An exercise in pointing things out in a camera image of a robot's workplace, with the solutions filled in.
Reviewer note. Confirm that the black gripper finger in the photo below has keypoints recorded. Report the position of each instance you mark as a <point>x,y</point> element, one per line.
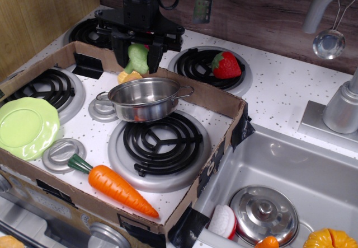
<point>155,54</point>
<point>120,43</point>

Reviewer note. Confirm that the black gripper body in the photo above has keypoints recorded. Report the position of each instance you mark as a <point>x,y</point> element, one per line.
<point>139,21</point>

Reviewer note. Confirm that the green toy broccoli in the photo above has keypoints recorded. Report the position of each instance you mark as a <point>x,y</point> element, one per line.
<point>137,59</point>

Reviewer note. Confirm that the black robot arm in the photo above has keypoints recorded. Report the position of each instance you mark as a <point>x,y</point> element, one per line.
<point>140,21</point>

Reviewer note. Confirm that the small steel pot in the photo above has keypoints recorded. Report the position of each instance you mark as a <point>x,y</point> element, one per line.
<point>146,99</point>

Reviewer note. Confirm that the steel pot lid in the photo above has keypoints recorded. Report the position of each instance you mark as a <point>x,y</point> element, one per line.
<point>261,211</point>

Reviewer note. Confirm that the yellow toy corn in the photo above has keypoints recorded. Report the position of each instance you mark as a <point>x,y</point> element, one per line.
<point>124,77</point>

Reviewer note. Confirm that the back right stove burner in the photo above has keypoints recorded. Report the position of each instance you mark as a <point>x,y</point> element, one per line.
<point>195,63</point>

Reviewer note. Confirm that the hanging steel slotted spatula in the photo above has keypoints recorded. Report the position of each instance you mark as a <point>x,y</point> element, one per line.
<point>202,12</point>

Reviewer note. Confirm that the red toy strawberry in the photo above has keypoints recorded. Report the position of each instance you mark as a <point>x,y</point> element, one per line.
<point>225,66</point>

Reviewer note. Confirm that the grey middle stove knob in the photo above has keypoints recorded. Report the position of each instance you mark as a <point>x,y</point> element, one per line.
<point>101,109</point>

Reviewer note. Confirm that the grey stove knob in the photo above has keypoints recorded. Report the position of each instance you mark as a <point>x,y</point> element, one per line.
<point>101,109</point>
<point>57,156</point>

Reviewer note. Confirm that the front right stove burner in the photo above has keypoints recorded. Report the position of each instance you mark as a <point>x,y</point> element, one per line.
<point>160,156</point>

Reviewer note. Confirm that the light green plate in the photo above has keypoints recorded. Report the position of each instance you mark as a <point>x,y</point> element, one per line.
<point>28,127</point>

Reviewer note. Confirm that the grey front stove knob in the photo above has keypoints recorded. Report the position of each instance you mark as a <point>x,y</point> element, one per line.
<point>57,156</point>

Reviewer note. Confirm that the orange toy carrot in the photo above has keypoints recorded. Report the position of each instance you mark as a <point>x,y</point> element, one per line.
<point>111,184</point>

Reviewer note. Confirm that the brown cardboard fence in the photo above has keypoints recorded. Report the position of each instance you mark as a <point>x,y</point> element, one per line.
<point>44,209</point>

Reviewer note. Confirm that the hanging steel ladle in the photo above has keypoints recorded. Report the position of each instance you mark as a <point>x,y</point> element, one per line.
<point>330,43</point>

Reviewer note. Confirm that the white and red toy food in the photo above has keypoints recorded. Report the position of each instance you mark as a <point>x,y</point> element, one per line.
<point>223,222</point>

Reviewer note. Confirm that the grey oven front knob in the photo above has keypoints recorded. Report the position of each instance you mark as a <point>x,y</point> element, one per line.
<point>104,236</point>

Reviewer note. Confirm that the grey sink faucet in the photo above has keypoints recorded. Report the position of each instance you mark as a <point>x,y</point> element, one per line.
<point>335,122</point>

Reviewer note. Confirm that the grey sink basin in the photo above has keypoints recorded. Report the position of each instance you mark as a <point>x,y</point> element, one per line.
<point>321,184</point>

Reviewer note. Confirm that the small orange toy fruit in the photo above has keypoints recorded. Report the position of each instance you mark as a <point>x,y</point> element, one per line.
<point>268,242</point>

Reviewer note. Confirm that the orange toy at bottom left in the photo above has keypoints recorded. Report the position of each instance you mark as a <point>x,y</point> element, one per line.
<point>10,242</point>

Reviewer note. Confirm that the orange toy pumpkin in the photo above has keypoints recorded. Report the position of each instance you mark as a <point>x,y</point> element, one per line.
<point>328,237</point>

